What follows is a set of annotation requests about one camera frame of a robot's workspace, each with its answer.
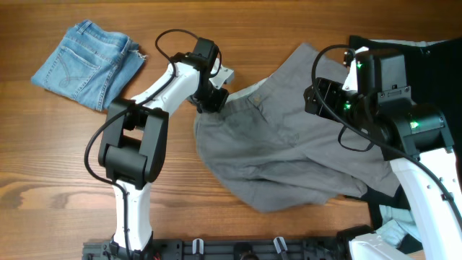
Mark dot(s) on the light blue garment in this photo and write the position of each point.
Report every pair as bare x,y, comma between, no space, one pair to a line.
399,229

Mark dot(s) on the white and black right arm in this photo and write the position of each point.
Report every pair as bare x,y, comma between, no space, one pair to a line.
375,102

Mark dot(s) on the grey cotton shorts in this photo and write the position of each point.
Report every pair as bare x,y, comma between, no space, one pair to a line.
271,154

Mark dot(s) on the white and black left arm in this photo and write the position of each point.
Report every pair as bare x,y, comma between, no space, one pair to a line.
134,141

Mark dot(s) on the folded blue denim shorts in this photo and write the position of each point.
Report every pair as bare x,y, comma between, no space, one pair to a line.
90,65

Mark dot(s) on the black shorts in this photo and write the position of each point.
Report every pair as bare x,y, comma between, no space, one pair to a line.
433,69

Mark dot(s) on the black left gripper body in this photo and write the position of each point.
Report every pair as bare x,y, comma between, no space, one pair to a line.
211,98

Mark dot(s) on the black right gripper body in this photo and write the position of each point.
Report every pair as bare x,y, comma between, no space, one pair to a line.
339,100

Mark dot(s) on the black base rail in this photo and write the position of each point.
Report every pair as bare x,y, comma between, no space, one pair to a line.
274,249

